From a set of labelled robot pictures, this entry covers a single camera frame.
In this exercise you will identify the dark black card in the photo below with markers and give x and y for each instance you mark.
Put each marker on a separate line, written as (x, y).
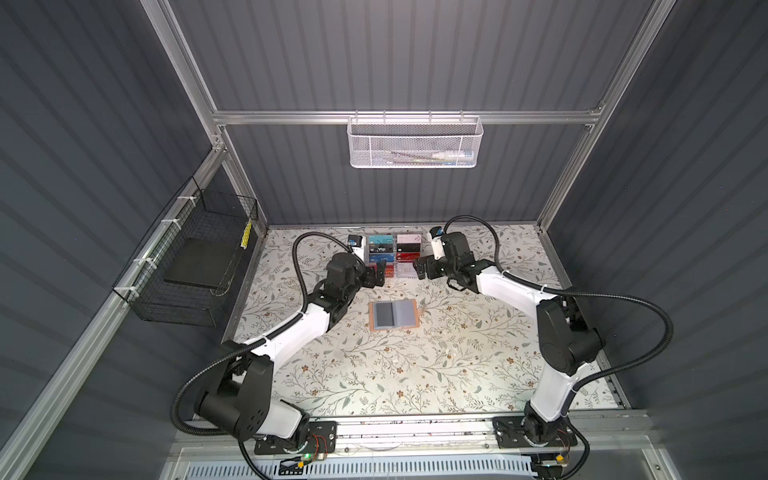
(409, 249)

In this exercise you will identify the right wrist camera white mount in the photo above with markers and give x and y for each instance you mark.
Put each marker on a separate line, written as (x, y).
(436, 242)

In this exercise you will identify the black wire basket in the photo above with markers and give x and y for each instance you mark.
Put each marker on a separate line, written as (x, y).
(206, 214)

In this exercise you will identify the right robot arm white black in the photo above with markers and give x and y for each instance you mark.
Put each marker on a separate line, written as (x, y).
(566, 341)

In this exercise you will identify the teal card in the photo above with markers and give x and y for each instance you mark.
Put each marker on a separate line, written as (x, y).
(381, 241)

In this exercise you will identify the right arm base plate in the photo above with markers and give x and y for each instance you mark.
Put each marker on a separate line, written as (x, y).
(530, 431)

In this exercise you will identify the pens in white basket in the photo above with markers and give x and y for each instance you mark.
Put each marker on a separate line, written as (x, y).
(449, 157)

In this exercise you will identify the white wire mesh basket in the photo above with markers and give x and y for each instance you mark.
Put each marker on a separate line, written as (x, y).
(371, 138)

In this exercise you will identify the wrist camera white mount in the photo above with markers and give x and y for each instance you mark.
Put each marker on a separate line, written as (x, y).
(358, 245)
(436, 242)

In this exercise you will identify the white VIP diamond card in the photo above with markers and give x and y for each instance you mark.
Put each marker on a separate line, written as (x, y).
(406, 271)

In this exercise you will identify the pink VIP card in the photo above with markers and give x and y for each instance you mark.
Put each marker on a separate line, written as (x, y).
(408, 239)

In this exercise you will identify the white vented panel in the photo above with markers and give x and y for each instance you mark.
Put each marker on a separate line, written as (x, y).
(401, 467)

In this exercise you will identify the blue VIP card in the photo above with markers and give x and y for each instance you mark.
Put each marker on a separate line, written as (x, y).
(389, 258)

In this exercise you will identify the clear acrylic card display stand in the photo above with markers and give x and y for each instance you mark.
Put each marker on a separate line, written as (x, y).
(398, 252)

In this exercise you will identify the black pad in basket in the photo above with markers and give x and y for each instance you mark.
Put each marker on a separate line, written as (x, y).
(201, 263)

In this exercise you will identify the pink leather card wallet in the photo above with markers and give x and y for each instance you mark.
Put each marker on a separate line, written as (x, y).
(394, 314)

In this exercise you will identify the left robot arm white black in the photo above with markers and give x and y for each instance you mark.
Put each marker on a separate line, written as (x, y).
(235, 395)

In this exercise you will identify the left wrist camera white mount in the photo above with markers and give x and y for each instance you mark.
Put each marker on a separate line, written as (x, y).
(358, 245)

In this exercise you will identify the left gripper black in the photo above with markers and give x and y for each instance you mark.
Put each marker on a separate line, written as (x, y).
(368, 280)

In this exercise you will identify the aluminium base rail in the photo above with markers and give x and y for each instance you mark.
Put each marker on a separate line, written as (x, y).
(611, 429)

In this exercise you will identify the yellow tag on basket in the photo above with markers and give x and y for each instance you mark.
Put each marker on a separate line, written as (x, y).
(246, 235)

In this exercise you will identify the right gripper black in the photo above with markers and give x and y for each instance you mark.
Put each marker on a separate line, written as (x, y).
(430, 263)

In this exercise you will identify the black VIP card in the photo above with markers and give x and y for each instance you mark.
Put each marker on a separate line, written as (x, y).
(381, 249)

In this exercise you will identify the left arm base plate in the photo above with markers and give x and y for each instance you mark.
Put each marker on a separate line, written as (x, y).
(313, 437)

